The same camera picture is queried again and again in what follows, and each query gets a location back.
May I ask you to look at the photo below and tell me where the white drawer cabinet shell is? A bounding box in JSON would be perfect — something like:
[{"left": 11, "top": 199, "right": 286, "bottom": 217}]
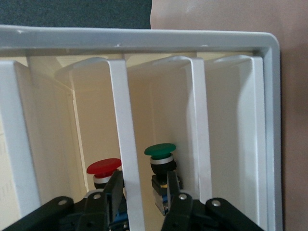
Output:
[{"left": 0, "top": 24, "right": 283, "bottom": 231}]

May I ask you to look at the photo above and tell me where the green push button switch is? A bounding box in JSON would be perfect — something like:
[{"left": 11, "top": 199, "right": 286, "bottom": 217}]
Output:
[{"left": 143, "top": 143, "right": 183, "bottom": 216}]

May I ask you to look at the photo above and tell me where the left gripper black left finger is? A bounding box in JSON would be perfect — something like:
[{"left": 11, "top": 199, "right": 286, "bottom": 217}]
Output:
[{"left": 0, "top": 170, "right": 125, "bottom": 231}]

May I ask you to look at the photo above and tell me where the red push button switch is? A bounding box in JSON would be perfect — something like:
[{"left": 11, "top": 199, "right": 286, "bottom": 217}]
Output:
[{"left": 86, "top": 158, "right": 128, "bottom": 224}]

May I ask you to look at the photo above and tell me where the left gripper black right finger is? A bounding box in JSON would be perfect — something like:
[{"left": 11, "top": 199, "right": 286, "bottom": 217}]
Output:
[{"left": 161, "top": 170, "right": 263, "bottom": 231}]

